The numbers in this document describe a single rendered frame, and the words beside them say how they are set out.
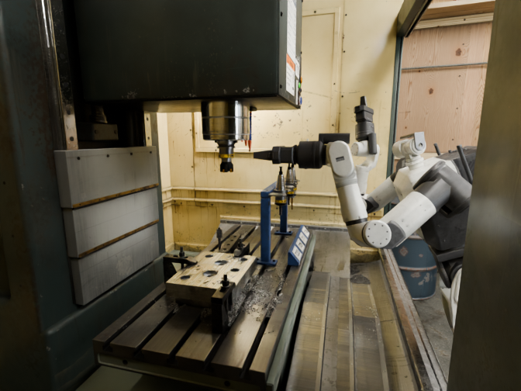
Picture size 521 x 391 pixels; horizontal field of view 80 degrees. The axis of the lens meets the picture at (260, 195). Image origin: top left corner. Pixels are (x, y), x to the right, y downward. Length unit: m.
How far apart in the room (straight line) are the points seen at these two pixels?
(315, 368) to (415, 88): 3.05
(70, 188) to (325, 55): 1.54
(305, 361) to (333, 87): 1.49
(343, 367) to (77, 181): 1.03
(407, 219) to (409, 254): 2.10
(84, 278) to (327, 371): 0.85
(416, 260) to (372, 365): 1.99
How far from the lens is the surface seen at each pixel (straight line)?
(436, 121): 3.68
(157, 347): 0.97
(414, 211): 1.00
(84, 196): 1.16
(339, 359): 1.19
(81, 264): 1.21
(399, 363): 1.34
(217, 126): 0.99
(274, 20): 0.94
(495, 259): 0.67
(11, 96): 1.09
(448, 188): 1.05
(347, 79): 2.03
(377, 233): 0.93
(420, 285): 3.23
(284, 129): 2.03
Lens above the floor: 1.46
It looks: 11 degrees down
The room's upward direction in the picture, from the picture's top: straight up
